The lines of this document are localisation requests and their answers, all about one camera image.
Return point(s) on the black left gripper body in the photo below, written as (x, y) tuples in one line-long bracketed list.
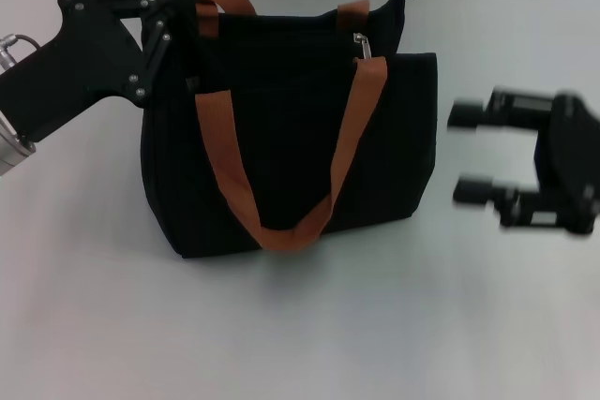
[(75, 67)]

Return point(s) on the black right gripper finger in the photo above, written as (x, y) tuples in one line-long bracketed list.
[(473, 190), (469, 113)]

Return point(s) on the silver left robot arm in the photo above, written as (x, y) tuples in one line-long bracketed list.
[(11, 152)]

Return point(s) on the silver zipper pull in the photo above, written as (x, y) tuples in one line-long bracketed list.
[(365, 46)]

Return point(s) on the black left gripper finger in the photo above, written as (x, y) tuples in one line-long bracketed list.
[(140, 5), (157, 53)]

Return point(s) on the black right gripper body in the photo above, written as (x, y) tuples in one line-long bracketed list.
[(569, 161)]

